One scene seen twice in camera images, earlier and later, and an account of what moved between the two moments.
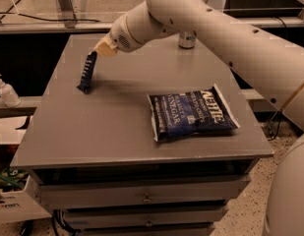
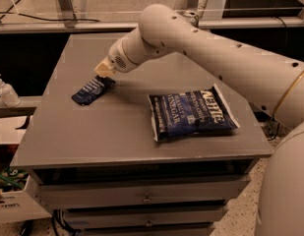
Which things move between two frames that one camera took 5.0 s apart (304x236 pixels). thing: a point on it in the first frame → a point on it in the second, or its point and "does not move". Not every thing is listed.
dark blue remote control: (88, 73) → (93, 89)
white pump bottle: (7, 92) does not move
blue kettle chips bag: (202, 111) does not move
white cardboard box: (17, 199) does not move
